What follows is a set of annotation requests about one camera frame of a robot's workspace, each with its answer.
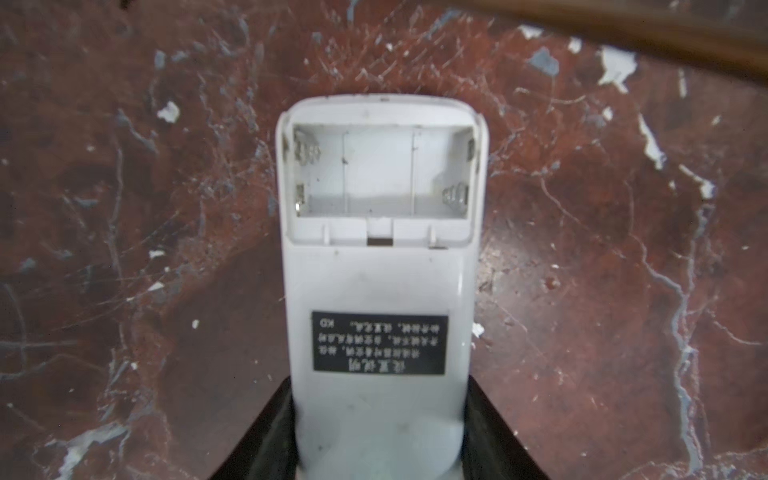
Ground black yellow screwdriver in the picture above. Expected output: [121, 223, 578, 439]
[447, 0, 767, 86]

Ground white remote control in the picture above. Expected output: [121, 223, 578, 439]
[276, 94, 489, 479]

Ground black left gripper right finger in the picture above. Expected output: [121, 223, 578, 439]
[460, 376, 549, 480]

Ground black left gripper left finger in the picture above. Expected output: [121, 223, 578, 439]
[210, 377, 299, 480]

